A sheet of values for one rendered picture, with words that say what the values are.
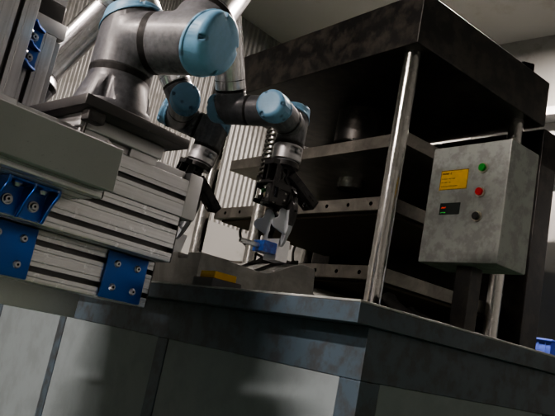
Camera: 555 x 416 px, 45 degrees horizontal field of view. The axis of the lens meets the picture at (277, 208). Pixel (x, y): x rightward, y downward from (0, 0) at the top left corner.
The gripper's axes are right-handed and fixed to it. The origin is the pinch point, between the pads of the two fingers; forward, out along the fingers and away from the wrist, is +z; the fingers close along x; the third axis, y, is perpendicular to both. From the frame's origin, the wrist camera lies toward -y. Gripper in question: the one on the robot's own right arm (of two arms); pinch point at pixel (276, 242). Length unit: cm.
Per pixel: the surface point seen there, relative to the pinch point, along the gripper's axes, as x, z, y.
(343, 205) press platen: -50, -31, -67
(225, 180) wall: -327, -102, -188
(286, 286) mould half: -10.0, 8.4, -14.1
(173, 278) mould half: -20.6, 13.1, 14.3
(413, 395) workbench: 50, 29, 2
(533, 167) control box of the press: 14, -47, -86
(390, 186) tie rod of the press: -22, -35, -60
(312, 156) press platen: -77, -55, -70
